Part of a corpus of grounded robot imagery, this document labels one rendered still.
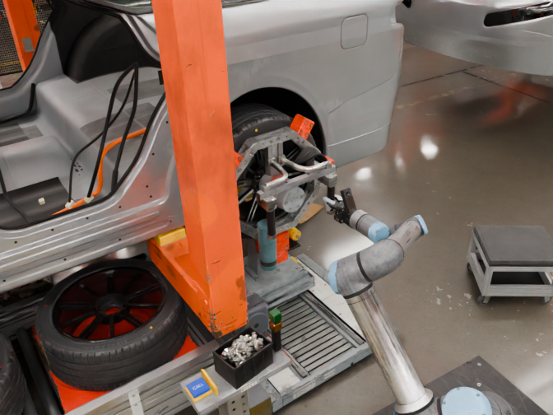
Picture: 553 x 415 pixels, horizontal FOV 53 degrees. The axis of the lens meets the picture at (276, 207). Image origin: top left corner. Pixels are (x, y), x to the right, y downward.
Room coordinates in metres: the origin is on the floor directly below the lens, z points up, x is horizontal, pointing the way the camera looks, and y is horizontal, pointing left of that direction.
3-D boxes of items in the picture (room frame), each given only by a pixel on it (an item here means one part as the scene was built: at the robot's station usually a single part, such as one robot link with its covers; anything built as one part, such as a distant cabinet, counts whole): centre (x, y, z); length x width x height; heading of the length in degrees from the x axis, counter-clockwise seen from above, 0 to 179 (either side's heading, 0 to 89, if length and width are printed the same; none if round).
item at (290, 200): (2.27, -0.03, 0.85); 0.21 x 0.14 x 0.14; 33
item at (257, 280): (2.47, 0.11, 0.32); 0.40 x 0.30 x 0.28; 123
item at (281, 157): (2.28, -0.14, 1.03); 0.19 x 0.18 x 0.11; 33
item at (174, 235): (2.18, 0.53, 0.71); 0.14 x 0.14 x 0.05; 33
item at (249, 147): (2.33, 0.01, 0.85); 0.54 x 0.07 x 0.54; 123
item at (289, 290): (2.47, 0.11, 0.13); 0.50 x 0.36 x 0.10; 123
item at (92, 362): (1.93, 0.78, 0.39); 0.66 x 0.66 x 0.24
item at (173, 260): (2.04, 0.43, 0.69); 0.52 x 0.17 x 0.35; 33
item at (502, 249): (2.47, -1.34, 0.17); 0.43 x 0.36 x 0.34; 86
